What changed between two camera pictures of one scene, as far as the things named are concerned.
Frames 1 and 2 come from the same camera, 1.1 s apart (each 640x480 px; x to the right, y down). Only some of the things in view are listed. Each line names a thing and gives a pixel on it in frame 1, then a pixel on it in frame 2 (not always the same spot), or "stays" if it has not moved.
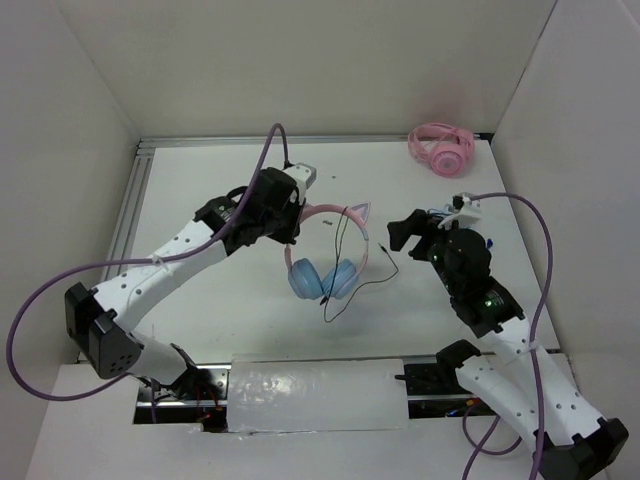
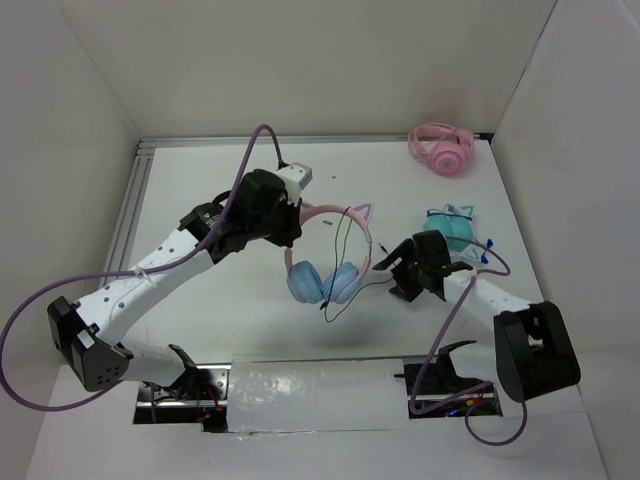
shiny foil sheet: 305,393 stays
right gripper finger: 400,232 → 400,292
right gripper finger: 417,222 → 404,251
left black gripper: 296,209 stays
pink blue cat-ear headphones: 341,279 stays
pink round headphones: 445,147 stays
